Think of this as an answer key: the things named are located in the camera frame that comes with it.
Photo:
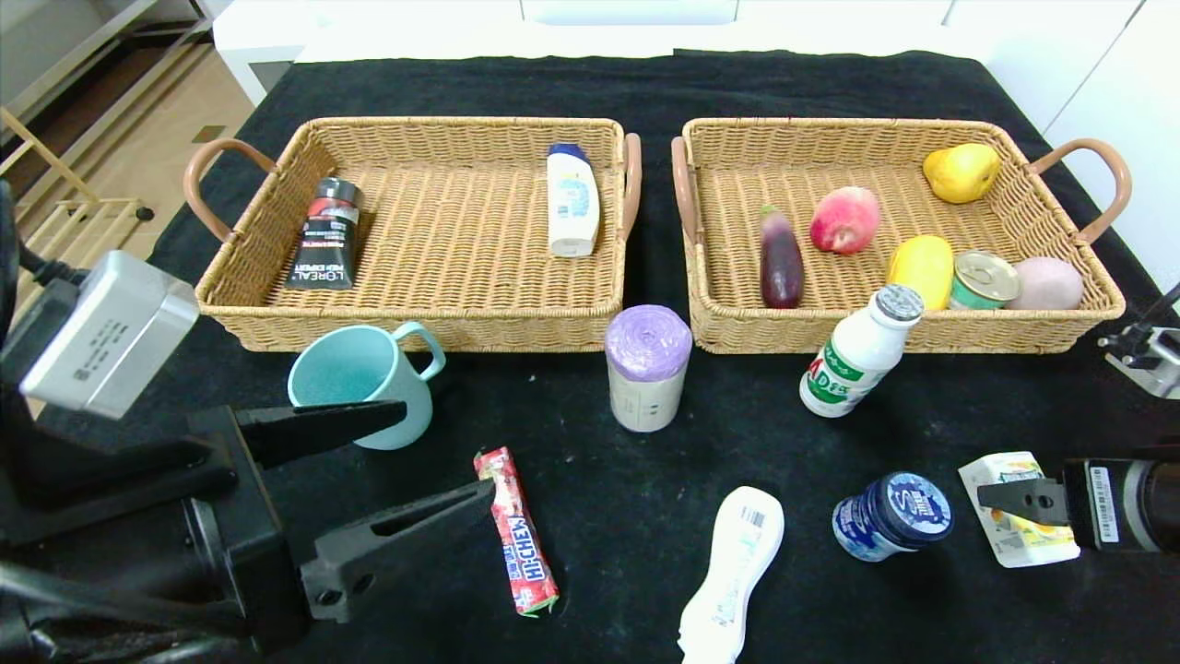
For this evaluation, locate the white yellow drink carton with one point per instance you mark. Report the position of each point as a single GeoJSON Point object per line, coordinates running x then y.
{"type": "Point", "coordinates": [1023, 549]}

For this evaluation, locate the green tin can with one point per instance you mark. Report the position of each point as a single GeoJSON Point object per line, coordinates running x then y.
{"type": "Point", "coordinates": [982, 279]}

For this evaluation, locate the white shampoo bottle blue cap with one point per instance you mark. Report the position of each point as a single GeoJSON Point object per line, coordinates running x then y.
{"type": "Point", "coordinates": [572, 210]}

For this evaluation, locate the white flat bottle with barcode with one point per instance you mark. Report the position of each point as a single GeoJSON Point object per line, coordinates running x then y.
{"type": "Point", "coordinates": [733, 572]}

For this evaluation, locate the white AD milk bottle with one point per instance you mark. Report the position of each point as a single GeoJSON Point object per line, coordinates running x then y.
{"type": "Point", "coordinates": [853, 364]}

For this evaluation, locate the purple trash bag roll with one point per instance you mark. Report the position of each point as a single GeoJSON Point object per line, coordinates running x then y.
{"type": "Point", "coordinates": [645, 397]}

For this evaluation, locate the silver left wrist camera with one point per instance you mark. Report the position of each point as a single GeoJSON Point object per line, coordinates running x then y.
{"type": "Point", "coordinates": [101, 341]}

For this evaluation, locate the red peach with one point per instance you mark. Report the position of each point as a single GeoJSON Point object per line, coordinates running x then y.
{"type": "Point", "coordinates": [843, 219]}

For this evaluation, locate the dark blue lidded jar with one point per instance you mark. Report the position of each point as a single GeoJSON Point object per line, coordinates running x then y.
{"type": "Point", "coordinates": [899, 507]}

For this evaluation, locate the red Hi-Chew candy pack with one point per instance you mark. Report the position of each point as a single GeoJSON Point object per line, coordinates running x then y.
{"type": "Point", "coordinates": [521, 544]}

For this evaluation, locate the yellow mango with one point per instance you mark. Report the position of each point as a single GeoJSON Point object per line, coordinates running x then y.
{"type": "Point", "coordinates": [922, 267]}

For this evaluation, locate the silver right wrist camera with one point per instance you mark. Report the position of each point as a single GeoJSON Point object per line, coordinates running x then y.
{"type": "Point", "coordinates": [1157, 369]}

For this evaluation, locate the black cosmetic tube red band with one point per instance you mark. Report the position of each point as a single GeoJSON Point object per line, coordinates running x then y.
{"type": "Point", "coordinates": [324, 247]}

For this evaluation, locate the black tablecloth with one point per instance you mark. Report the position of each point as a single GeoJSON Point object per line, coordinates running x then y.
{"type": "Point", "coordinates": [590, 92]}

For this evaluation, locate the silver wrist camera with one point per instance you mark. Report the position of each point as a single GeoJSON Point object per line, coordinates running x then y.
{"type": "Point", "coordinates": [101, 341]}
{"type": "Point", "coordinates": [1157, 369]}

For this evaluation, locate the yellow pear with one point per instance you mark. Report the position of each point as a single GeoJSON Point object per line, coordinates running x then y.
{"type": "Point", "coordinates": [961, 173]}

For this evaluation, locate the grey metal shelf frame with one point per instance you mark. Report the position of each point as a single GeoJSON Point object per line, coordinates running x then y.
{"type": "Point", "coordinates": [138, 28]}

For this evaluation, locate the pale pink potato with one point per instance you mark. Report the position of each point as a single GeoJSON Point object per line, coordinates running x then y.
{"type": "Point", "coordinates": [1051, 284]}

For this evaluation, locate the teal plastic mug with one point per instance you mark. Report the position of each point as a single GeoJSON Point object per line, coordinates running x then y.
{"type": "Point", "coordinates": [401, 438]}

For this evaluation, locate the purple eggplant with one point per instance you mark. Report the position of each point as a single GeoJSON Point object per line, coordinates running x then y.
{"type": "Point", "coordinates": [781, 267]}

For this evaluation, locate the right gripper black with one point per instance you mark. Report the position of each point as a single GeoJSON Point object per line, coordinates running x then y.
{"type": "Point", "coordinates": [1101, 503]}

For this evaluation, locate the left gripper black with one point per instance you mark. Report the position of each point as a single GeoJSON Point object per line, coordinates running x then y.
{"type": "Point", "coordinates": [241, 516]}

